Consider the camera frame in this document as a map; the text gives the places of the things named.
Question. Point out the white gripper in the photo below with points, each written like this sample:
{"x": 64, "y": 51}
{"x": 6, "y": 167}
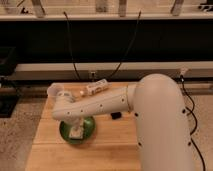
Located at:
{"x": 77, "y": 125}

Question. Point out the white plastic bottle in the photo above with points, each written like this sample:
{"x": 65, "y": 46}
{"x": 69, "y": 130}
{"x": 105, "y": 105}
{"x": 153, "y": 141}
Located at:
{"x": 95, "y": 87}

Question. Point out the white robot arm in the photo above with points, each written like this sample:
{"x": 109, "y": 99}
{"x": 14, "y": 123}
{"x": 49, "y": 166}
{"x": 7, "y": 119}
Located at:
{"x": 162, "y": 127}

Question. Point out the white sponge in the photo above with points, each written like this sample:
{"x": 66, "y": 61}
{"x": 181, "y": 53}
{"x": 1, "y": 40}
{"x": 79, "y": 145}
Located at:
{"x": 76, "y": 134}

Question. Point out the green ceramic bowl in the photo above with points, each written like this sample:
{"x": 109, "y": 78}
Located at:
{"x": 88, "y": 129}

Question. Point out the small black block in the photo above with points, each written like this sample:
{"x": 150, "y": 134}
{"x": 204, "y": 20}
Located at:
{"x": 116, "y": 115}

